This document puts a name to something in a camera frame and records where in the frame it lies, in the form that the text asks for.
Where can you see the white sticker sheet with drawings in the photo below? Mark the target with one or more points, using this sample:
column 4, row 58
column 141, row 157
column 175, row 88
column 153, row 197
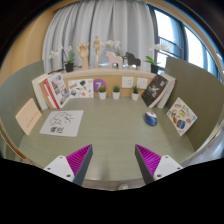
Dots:
column 81, row 88

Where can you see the white mouse pad black drawing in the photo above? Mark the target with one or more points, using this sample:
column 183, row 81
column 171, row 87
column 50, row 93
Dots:
column 63, row 123

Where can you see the pink horse figurine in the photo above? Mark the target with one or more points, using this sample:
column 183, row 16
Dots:
column 113, row 59

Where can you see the small plant in white pot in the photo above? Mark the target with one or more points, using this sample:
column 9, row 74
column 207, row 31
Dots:
column 135, row 96
column 116, row 94
column 102, row 95

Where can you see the white books stack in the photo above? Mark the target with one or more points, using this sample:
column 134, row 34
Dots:
column 168, row 90

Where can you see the round purple number sign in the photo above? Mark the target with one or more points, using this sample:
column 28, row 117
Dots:
column 99, row 83

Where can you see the beige booklet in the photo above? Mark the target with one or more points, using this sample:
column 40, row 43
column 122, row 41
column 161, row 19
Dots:
column 28, row 116

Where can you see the black cover book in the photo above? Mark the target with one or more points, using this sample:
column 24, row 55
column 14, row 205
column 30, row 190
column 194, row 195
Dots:
column 154, row 90

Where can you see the blue and white computer mouse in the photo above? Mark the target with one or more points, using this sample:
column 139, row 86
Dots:
column 150, row 119

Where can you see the wooden mannequin figure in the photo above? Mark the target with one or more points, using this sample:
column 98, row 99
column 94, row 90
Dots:
column 97, row 46

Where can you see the white wall socket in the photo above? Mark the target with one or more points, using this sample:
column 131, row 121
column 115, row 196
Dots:
column 127, row 82
column 142, row 83

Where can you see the black horse figurine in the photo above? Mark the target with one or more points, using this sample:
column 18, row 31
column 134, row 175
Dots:
column 132, row 59

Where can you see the tan book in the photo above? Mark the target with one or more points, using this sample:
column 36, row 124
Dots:
column 45, row 93

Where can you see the dark-framed window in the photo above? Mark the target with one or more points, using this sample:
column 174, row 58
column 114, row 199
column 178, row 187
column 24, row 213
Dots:
column 173, row 36

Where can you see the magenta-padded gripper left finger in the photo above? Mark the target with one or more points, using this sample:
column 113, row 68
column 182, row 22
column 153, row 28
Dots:
column 61, row 166

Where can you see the red-spined picture-cover book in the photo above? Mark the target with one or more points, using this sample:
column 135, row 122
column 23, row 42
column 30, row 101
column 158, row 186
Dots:
column 58, row 89

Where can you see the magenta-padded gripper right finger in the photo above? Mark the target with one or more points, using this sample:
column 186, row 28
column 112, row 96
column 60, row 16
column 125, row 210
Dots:
column 166, row 166

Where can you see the white orchid in black pot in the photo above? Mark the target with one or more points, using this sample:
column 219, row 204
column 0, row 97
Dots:
column 69, row 66
column 115, row 44
column 154, row 68

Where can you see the white food sticker sheet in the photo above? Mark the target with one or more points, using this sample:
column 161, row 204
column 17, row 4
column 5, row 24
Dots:
column 181, row 116

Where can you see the grey curtain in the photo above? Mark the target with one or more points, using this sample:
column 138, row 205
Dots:
column 100, row 23

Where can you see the thick white book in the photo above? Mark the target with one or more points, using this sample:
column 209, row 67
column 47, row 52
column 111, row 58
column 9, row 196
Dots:
column 37, row 90

